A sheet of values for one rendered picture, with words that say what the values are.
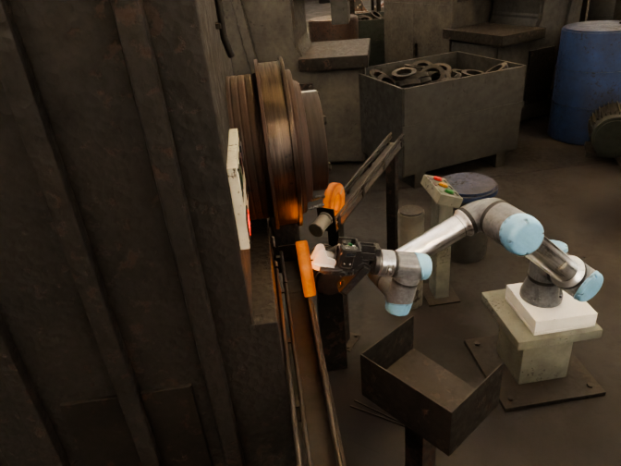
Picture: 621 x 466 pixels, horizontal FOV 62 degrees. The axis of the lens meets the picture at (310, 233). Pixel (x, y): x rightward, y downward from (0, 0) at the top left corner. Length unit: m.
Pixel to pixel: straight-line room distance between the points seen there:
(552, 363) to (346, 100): 2.63
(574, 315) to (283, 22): 2.92
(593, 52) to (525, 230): 3.15
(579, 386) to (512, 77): 2.41
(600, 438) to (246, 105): 1.66
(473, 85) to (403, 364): 2.74
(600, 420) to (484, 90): 2.43
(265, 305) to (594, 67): 3.82
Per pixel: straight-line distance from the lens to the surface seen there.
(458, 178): 2.94
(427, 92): 3.67
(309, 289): 1.37
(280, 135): 1.26
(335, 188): 2.01
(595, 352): 2.54
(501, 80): 4.03
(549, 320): 2.05
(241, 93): 1.34
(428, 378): 1.41
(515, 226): 1.58
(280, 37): 4.13
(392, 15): 6.01
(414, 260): 1.46
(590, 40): 4.62
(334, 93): 4.16
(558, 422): 2.21
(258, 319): 1.18
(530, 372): 2.25
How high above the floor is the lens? 1.59
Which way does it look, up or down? 29 degrees down
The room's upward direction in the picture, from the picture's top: 6 degrees counter-clockwise
